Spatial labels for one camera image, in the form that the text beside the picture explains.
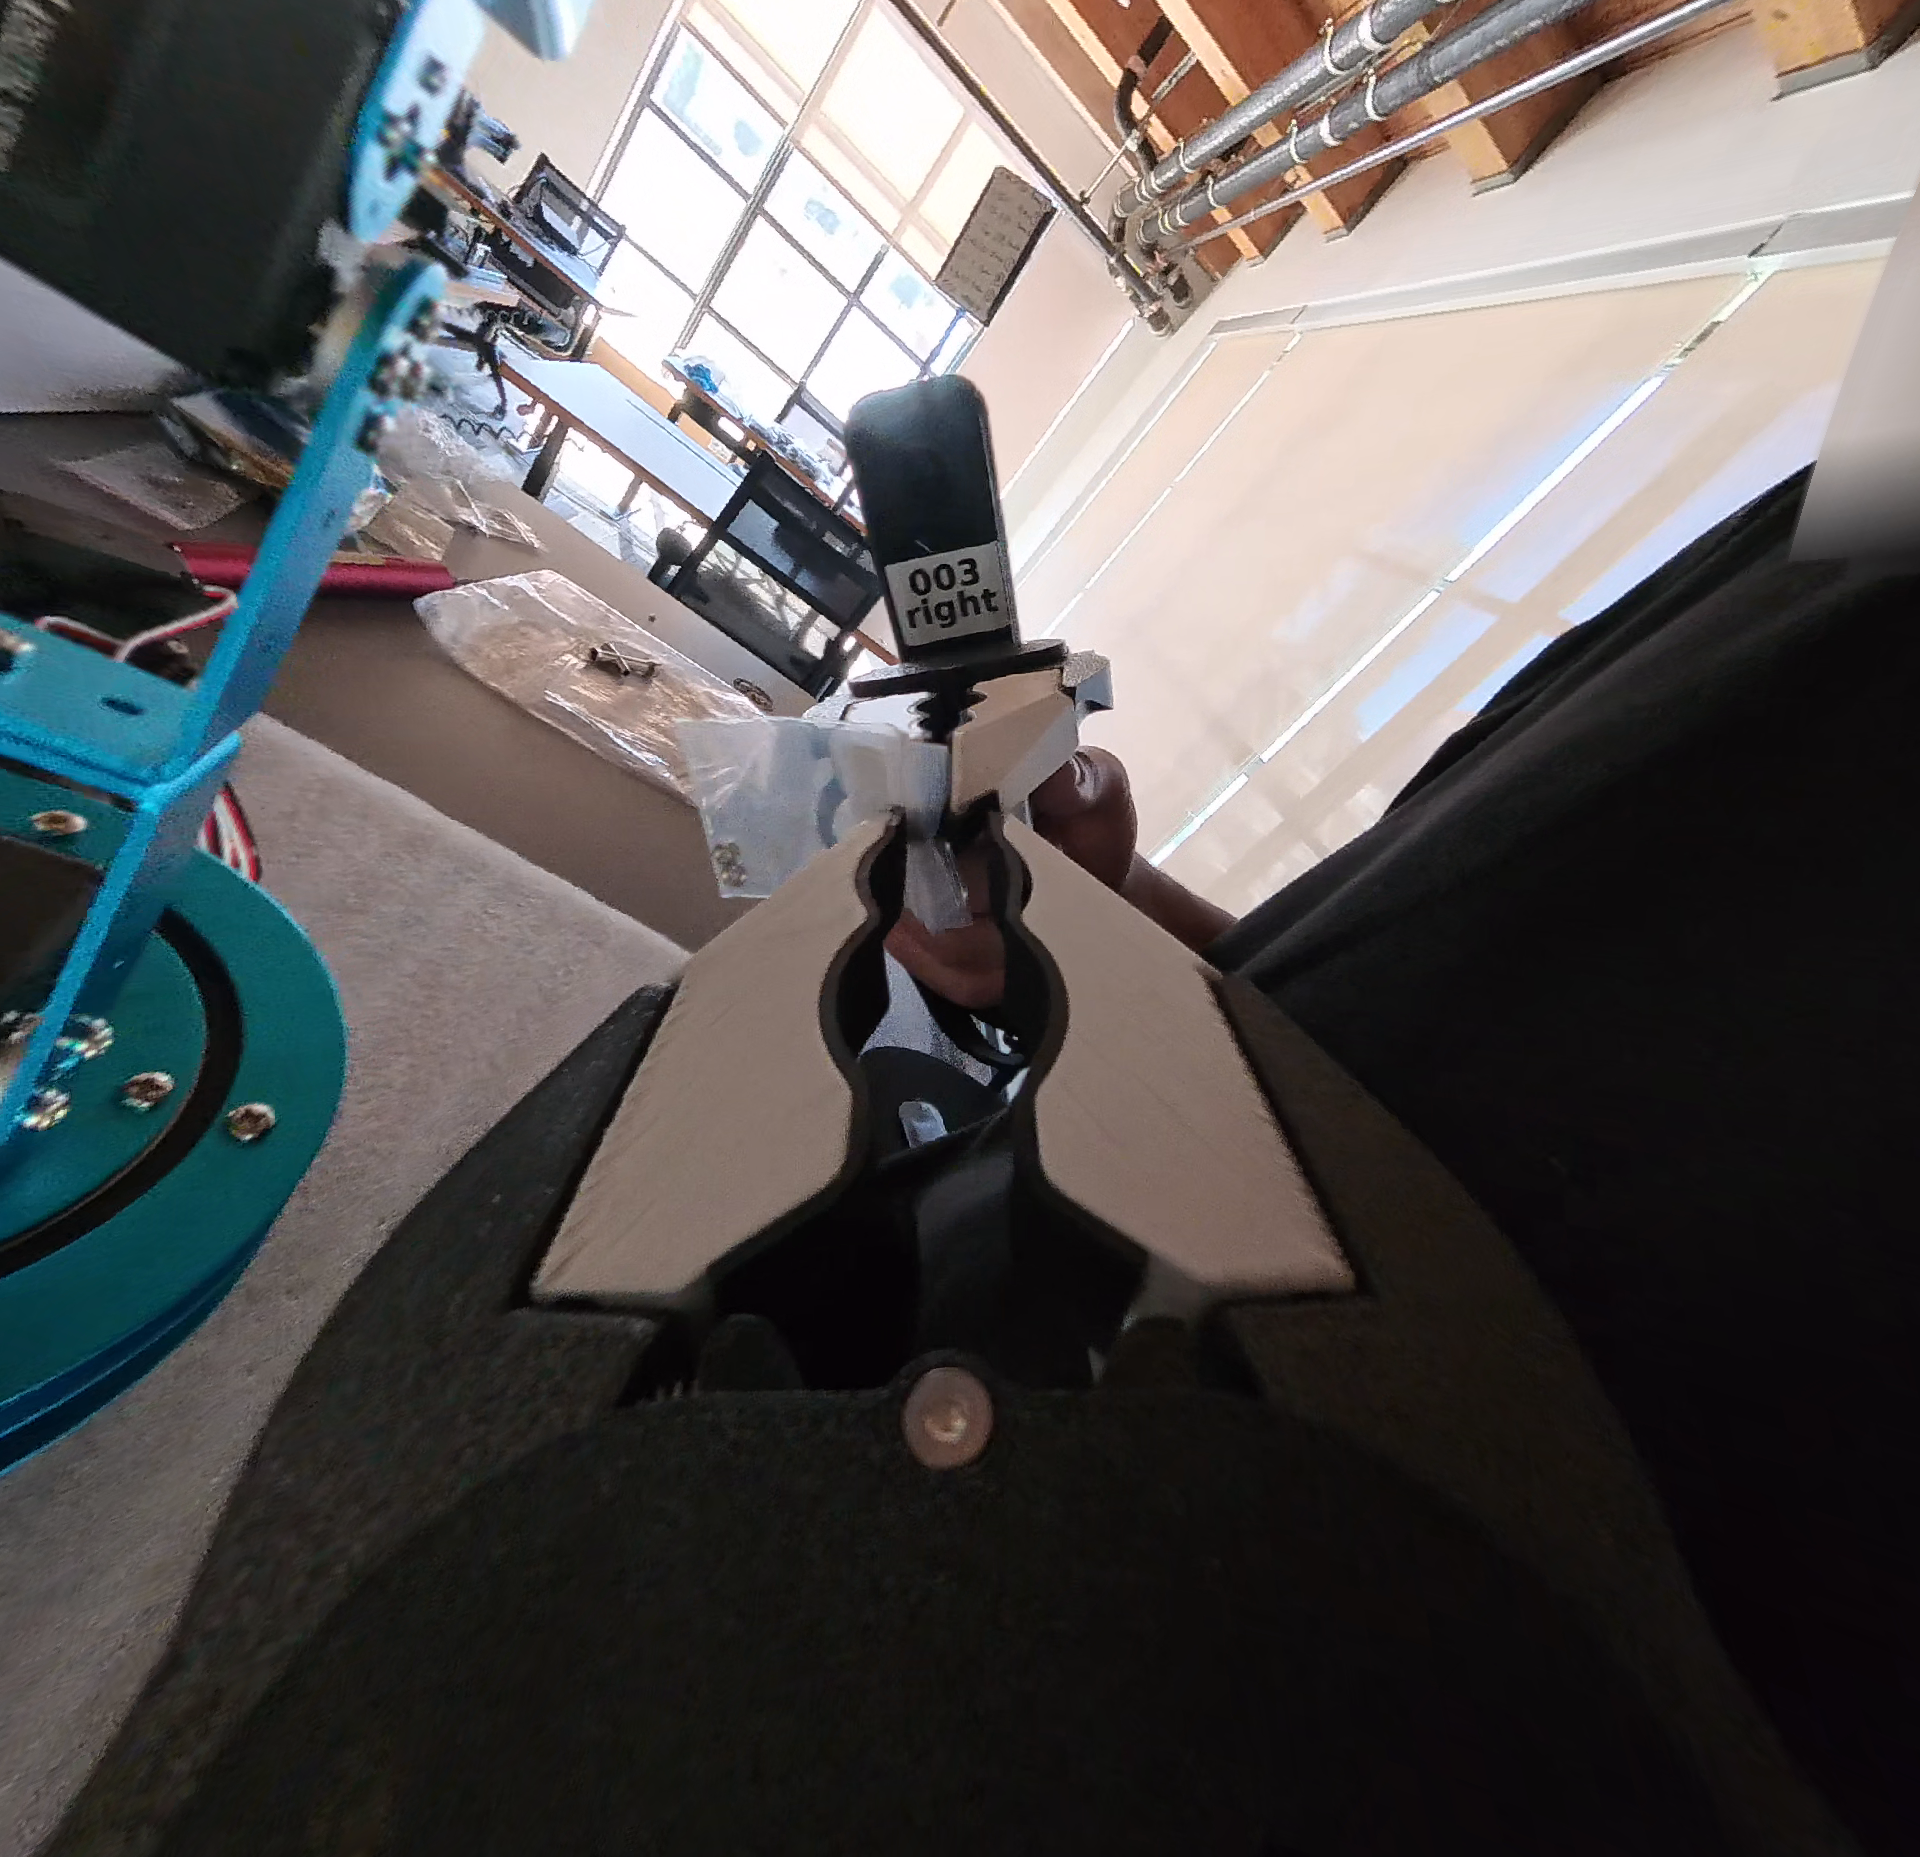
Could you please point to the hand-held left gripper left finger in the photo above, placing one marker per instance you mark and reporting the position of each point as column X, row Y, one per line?
column 705, row 1136

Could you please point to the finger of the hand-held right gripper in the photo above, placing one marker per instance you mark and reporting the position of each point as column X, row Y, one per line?
column 893, row 762
column 1020, row 748

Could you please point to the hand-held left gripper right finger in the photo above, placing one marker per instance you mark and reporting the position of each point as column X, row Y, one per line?
column 1186, row 1136

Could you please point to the small clear screw bag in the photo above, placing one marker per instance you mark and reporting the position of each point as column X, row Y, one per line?
column 751, row 775

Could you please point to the blue toy robot arm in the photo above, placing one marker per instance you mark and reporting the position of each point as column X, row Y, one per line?
column 293, row 1033

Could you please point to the background desk with equipment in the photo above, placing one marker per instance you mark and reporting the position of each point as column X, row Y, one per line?
column 541, row 237

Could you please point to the person's right hand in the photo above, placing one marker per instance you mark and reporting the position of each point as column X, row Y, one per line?
column 1088, row 814

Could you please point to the white foam sheet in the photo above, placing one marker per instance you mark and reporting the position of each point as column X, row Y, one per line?
column 449, row 987

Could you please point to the large window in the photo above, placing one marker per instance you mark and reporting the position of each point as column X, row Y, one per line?
column 782, row 237

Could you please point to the clear plastic bag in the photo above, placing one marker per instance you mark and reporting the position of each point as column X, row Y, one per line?
column 571, row 688

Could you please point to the grey ceiling pipes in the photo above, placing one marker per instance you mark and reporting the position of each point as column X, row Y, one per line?
column 1352, row 87

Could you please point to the red screwdriver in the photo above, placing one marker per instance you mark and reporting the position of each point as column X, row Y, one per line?
column 330, row 575

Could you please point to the black wall panel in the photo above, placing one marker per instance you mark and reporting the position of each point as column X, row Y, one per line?
column 997, row 244

